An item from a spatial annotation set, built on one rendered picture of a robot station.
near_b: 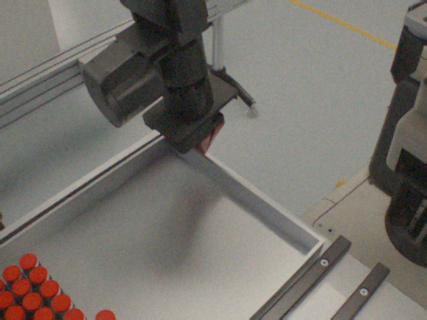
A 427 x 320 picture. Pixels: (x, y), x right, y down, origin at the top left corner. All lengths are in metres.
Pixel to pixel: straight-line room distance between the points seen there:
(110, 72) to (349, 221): 1.05
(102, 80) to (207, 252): 0.24
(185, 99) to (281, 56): 1.97
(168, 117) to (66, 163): 1.42
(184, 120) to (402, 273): 0.92
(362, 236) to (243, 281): 0.85
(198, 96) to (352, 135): 1.59
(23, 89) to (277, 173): 1.00
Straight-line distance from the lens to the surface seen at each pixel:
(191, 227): 0.56
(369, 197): 1.44
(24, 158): 2.02
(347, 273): 0.55
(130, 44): 0.44
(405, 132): 0.89
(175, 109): 0.51
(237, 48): 2.48
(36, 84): 1.47
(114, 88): 0.43
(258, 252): 0.55
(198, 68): 0.47
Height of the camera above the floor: 1.35
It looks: 47 degrees down
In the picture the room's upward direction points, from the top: straight up
